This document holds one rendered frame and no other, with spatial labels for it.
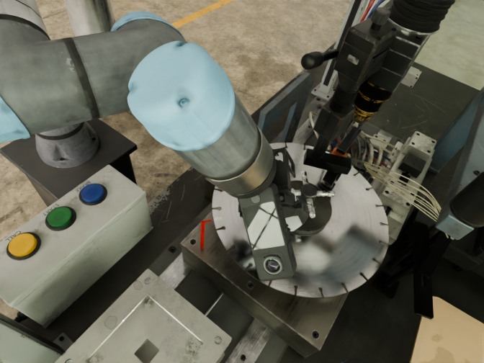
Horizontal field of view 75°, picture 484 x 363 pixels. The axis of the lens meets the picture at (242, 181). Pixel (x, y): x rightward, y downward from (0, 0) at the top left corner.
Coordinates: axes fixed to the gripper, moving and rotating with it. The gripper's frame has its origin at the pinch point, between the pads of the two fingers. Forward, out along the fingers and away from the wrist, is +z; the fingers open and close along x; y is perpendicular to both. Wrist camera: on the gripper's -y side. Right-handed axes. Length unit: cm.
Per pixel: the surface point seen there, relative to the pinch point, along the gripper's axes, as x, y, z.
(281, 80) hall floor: 32, 159, 137
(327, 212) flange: -5.4, 4.5, 7.0
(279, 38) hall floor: 35, 220, 151
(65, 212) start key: 38.2, 4.4, -11.7
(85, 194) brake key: 36.5, 8.4, -9.7
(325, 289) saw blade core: -4.0, -9.1, 4.0
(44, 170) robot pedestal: 62, 22, -2
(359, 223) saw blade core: -10.5, 2.7, 10.7
